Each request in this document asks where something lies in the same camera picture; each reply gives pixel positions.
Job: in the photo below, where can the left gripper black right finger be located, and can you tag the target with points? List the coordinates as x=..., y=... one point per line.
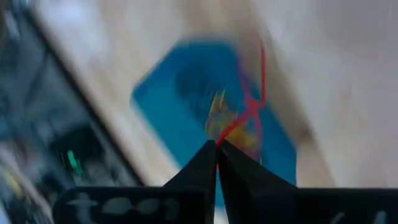
x=248, y=186

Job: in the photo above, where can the yellow rubber band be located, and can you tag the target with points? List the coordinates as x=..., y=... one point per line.
x=241, y=137

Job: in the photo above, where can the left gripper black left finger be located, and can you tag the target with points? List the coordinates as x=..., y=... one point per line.
x=199, y=174

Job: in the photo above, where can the teal plastic bin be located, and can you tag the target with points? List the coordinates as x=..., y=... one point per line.
x=174, y=124

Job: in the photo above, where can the red rubber band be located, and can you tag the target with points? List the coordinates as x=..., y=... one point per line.
x=252, y=107

